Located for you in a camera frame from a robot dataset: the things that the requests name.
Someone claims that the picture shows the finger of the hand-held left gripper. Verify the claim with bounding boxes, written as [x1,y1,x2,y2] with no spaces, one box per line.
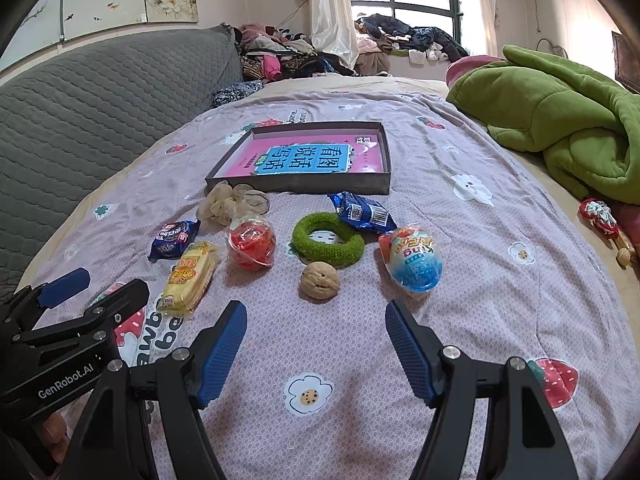
[0,267,92,331]
[20,278,151,349]

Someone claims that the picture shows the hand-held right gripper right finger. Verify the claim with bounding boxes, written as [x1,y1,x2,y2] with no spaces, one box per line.
[385,300,571,480]

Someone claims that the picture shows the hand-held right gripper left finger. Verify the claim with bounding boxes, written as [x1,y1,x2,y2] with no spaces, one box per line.
[70,301,248,480]

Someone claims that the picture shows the yellow snack packet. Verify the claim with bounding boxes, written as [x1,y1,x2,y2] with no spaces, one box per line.
[156,240,222,317]

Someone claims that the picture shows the blue snack packet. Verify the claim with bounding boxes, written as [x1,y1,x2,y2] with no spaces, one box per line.
[148,220,202,262]
[327,191,398,235]

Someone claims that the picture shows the blue toy egg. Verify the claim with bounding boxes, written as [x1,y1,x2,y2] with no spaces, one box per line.
[377,225,445,292]

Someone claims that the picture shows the walnut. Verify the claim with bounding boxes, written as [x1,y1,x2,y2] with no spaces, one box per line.
[300,261,341,303]

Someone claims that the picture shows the red toy egg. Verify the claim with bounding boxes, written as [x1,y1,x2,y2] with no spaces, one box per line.
[227,214,277,271]

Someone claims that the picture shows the green fuzzy scrunchie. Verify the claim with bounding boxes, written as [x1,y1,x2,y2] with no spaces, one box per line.
[291,211,366,268]

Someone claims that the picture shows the beige mesh scrunchie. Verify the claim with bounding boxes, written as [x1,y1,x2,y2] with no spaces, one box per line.
[196,181,271,227]

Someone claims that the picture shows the grey shallow cardboard box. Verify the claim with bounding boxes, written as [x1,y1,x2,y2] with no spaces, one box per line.
[205,121,392,196]

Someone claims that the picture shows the person's left hand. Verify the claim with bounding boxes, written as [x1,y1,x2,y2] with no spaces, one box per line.
[40,410,73,466]

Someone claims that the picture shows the purple printed blanket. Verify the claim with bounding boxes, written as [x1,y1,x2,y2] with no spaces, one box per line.
[15,90,636,480]

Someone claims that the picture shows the grey quilted headboard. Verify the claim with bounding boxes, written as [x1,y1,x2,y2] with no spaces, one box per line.
[0,25,244,301]

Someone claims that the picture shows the pink picture book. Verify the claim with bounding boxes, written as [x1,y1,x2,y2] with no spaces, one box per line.
[222,129,387,179]

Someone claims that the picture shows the red white snack packet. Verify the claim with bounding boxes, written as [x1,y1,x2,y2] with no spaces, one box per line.
[579,198,621,236]

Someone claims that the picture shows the dark floral cloth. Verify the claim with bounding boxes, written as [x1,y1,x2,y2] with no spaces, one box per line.
[212,80,264,108]

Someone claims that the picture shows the beige bed sheet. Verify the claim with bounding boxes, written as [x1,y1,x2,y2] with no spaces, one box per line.
[20,74,640,411]

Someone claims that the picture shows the white window bench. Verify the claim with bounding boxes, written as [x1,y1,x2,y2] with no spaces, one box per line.
[392,56,453,81]

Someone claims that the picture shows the green blanket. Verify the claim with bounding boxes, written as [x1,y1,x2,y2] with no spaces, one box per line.
[446,44,640,206]

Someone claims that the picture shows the pink cloth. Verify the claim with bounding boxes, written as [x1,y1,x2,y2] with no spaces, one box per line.
[445,55,506,88]

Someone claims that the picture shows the pile of clothes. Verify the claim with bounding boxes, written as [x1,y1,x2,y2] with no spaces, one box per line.
[235,22,361,83]

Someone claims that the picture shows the dark clothes on window bench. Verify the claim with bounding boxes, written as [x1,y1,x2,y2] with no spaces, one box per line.
[354,14,468,66]

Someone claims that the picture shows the white sheer curtain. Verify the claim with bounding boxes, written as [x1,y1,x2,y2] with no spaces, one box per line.
[306,0,361,76]

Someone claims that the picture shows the cream curtain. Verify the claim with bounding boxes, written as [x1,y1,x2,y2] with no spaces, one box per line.
[467,0,501,58]

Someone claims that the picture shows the dark picture frame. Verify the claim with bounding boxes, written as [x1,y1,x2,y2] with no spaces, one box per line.
[611,31,640,95]

